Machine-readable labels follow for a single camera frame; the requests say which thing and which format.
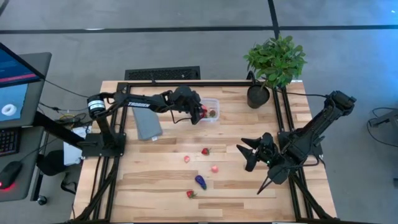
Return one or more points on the black monitor blue screen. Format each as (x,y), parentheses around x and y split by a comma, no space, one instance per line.
(12,93)

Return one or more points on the black caster wheel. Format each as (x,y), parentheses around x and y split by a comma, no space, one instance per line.
(42,200)

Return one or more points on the black desk support beam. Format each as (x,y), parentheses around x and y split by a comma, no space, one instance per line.
(56,129)

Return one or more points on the grey folded cloth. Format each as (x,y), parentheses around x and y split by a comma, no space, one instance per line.
(146,124)

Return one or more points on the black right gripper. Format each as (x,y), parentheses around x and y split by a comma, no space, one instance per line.
(265,149)

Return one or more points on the purple toy eggplant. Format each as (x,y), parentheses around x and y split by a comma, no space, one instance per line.
(200,182)

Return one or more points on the clear plastic tupperware container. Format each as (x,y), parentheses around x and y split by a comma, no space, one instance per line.
(214,104)

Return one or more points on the green plant in black pot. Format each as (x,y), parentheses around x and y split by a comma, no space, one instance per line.
(275,59)

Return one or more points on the black stool seat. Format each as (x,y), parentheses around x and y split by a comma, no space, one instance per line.
(51,163)

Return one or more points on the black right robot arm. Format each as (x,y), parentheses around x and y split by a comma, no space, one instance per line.
(311,133)

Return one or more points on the grey desk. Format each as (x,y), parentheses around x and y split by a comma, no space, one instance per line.
(40,68)

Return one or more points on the white paper sheet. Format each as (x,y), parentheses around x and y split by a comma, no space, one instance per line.
(71,152)

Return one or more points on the pink toy peach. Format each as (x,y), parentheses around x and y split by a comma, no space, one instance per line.
(214,169)
(186,159)

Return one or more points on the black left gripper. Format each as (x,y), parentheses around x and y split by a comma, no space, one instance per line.
(185,98)

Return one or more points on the black keyboard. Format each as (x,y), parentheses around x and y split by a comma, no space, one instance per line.
(7,141)

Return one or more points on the black computer mouse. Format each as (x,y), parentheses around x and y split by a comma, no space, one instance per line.
(9,174)

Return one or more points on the red strawberry long green stem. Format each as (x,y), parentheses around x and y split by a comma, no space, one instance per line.
(189,194)

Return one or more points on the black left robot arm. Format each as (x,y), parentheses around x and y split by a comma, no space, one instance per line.
(140,104)

